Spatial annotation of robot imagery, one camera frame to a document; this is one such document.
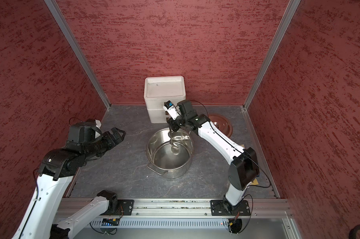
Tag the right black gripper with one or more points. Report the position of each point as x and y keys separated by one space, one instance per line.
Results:
x=176 y=127

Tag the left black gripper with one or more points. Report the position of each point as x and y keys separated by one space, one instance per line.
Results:
x=112 y=142

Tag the stainless steel pot lid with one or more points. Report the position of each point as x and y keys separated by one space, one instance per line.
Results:
x=222 y=123

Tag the metal ladle spoon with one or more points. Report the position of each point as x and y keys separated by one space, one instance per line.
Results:
x=178 y=137

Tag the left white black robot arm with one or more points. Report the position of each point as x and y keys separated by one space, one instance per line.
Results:
x=86 y=142

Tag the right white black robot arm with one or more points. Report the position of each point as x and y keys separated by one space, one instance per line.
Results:
x=243 y=163

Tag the white three-drawer storage box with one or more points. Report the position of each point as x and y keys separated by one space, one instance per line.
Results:
x=159 y=90

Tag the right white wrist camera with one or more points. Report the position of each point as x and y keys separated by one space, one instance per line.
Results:
x=171 y=109

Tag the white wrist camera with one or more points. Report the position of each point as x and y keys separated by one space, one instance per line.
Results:
x=98 y=132
x=171 y=109

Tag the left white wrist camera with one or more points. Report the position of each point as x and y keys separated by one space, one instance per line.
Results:
x=98 y=132

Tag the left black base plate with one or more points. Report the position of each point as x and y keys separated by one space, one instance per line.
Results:
x=125 y=207

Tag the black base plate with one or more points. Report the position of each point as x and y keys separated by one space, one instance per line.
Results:
x=125 y=207
x=218 y=209

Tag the white perforated cable duct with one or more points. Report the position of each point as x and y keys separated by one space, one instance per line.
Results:
x=161 y=223

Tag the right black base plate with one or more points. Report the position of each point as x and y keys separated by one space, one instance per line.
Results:
x=218 y=209

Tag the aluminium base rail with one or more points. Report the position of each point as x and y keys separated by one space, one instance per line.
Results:
x=181 y=208

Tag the left aluminium corner post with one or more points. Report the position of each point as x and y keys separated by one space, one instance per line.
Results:
x=68 y=34

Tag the aluminium corner post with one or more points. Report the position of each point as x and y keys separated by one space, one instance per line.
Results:
x=68 y=34
x=277 y=38

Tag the right aluminium corner post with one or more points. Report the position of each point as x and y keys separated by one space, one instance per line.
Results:
x=277 y=38

